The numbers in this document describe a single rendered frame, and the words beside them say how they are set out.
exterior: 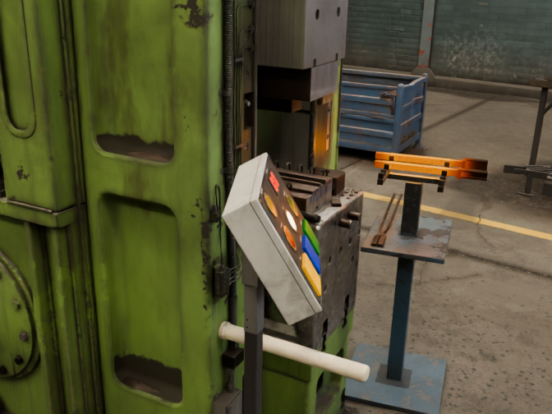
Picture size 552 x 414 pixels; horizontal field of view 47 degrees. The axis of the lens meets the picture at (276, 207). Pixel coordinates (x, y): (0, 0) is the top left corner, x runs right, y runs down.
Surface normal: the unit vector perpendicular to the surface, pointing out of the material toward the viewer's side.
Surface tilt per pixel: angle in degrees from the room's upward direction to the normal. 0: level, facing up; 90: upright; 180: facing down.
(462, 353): 0
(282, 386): 90
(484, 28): 89
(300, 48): 90
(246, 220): 90
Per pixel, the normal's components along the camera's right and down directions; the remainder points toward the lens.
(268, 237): -0.04, 0.35
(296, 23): -0.47, 0.30
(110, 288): 0.82, 0.22
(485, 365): 0.02, -0.94
